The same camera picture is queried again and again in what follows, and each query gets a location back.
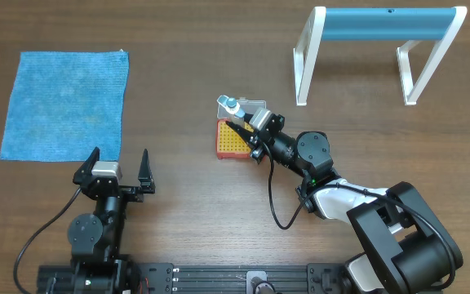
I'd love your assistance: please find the black cable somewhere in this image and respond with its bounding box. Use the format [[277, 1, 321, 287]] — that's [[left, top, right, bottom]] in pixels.
[[13, 186, 83, 294], [261, 140, 459, 292]]

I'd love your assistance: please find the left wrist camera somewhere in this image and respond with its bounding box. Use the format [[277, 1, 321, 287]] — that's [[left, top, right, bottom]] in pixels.
[[91, 160, 122, 180]]

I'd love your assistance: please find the blue cloth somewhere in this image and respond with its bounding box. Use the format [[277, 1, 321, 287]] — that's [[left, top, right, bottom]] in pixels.
[[0, 50, 131, 163]]

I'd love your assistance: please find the red and yellow tip box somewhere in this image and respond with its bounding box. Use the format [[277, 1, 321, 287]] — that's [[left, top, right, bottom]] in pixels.
[[215, 96, 268, 161]]

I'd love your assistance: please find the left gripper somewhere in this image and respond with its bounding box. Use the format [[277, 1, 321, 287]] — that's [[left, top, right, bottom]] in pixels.
[[73, 146, 156, 203]]

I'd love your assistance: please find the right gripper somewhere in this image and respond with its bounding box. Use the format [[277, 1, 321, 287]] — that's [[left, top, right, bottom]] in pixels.
[[225, 114, 286, 165]]

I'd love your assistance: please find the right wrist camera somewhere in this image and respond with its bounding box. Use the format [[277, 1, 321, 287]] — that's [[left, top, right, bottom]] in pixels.
[[249, 107, 275, 131]]

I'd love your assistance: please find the white pipette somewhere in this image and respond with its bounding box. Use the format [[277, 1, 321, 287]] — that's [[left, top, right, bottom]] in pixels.
[[216, 95, 247, 120]]

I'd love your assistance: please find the white and blue stand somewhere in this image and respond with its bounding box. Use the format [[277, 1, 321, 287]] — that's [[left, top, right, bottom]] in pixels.
[[293, 5, 468, 107]]

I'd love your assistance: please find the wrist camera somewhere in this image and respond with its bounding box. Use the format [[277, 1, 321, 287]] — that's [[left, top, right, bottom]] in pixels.
[[249, 107, 275, 131], [91, 160, 122, 180]]

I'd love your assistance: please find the mounting rail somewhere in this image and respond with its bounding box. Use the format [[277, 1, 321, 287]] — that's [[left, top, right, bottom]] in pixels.
[[37, 263, 444, 294]]

